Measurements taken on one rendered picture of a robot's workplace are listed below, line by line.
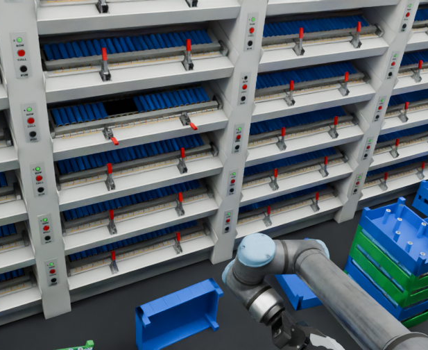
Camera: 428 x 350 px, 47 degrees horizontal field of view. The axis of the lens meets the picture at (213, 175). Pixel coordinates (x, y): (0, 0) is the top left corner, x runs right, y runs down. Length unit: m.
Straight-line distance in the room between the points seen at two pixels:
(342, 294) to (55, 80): 0.95
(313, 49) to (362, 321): 1.12
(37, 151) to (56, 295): 0.61
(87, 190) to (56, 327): 0.55
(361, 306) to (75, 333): 1.17
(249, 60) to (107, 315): 1.06
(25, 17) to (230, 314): 1.26
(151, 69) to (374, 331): 0.99
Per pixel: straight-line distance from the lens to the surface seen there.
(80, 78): 1.49
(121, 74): 1.52
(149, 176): 1.74
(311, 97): 1.97
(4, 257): 1.78
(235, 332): 1.93
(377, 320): 0.99
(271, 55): 1.76
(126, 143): 1.61
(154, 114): 1.64
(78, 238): 1.80
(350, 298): 1.07
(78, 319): 1.97
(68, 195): 1.67
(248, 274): 1.30
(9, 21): 1.37
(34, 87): 1.44
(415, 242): 2.01
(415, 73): 2.35
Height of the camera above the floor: 1.51
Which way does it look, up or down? 34 degrees down
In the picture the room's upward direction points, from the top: 6 degrees clockwise
